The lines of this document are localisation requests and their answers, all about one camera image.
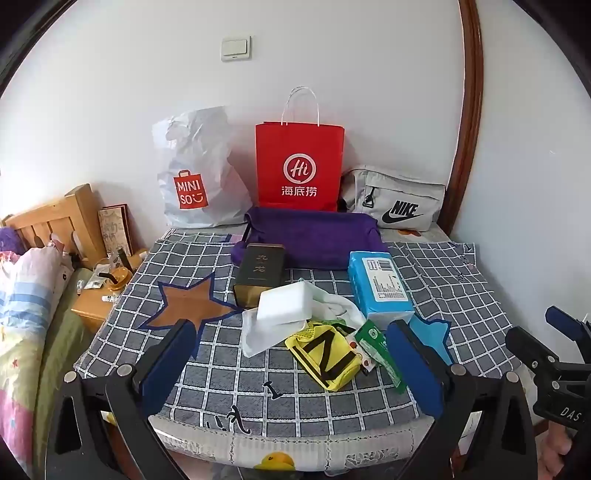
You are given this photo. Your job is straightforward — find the white drawstring pouch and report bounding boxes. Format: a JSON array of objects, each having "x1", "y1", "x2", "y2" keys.
[{"x1": 241, "y1": 308, "x2": 302, "y2": 358}]

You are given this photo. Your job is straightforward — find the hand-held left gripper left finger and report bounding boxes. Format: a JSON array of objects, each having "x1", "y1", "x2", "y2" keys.
[{"x1": 48, "y1": 318, "x2": 198, "y2": 480}]

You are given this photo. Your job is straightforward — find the white light switch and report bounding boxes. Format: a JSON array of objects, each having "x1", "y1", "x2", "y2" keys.
[{"x1": 220, "y1": 35, "x2": 254, "y2": 62}]

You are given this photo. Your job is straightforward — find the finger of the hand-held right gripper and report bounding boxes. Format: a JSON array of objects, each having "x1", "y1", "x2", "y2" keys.
[
  {"x1": 545, "y1": 305, "x2": 591, "y2": 345},
  {"x1": 505, "y1": 325, "x2": 574, "y2": 377}
]

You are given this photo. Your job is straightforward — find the grey waist bag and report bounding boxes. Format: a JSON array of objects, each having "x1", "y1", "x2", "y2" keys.
[{"x1": 341, "y1": 167, "x2": 448, "y2": 232}]

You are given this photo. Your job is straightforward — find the person's right hand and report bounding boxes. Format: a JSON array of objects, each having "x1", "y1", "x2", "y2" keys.
[{"x1": 540, "y1": 427, "x2": 585, "y2": 480}]

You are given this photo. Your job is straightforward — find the duck print bed sheet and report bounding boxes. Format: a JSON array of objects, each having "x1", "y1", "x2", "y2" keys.
[{"x1": 104, "y1": 406, "x2": 478, "y2": 480}]

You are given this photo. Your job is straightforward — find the wooden nightstand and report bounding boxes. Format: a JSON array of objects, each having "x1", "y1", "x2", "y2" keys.
[{"x1": 71, "y1": 249, "x2": 149, "y2": 336}]

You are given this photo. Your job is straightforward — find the blue tissue pack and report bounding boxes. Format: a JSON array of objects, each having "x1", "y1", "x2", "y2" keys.
[{"x1": 347, "y1": 251, "x2": 415, "y2": 326}]

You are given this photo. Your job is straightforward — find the floral bed quilt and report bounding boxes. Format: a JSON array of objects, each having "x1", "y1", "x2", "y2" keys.
[{"x1": 0, "y1": 244, "x2": 77, "y2": 480}]

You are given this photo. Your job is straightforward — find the green wet wipe packet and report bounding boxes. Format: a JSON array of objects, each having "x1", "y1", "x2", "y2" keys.
[{"x1": 353, "y1": 320, "x2": 408, "y2": 394}]

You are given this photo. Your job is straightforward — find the white sponge block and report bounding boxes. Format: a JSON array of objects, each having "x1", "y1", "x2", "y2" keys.
[{"x1": 257, "y1": 281, "x2": 315, "y2": 329}]

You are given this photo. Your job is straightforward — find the purple plush toy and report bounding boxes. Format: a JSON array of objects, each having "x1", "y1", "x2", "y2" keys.
[{"x1": 0, "y1": 225, "x2": 25, "y2": 253}]

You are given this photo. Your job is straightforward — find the dark green tea tin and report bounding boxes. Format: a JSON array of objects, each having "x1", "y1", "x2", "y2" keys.
[{"x1": 233, "y1": 243, "x2": 287, "y2": 309}]

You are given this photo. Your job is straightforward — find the wooden headboard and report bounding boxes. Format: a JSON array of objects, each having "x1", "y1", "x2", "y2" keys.
[{"x1": 4, "y1": 184, "x2": 110, "y2": 267}]

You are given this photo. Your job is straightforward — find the yellow mesh pouch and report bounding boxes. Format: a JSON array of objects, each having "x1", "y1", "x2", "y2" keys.
[{"x1": 285, "y1": 323, "x2": 363, "y2": 392}]

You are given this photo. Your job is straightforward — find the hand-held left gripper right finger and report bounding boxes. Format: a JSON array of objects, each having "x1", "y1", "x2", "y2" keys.
[{"x1": 387, "y1": 318, "x2": 539, "y2": 480}]

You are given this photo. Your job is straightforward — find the red paper bag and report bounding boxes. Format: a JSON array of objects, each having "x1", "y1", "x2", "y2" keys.
[{"x1": 255, "y1": 87, "x2": 346, "y2": 213}]

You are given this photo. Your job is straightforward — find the white plastic shopping bag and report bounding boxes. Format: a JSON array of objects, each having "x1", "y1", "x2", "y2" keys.
[{"x1": 152, "y1": 106, "x2": 253, "y2": 229}]

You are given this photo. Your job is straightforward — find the brown wooden door frame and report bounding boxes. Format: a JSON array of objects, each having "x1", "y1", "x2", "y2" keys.
[{"x1": 442, "y1": 0, "x2": 485, "y2": 244}]

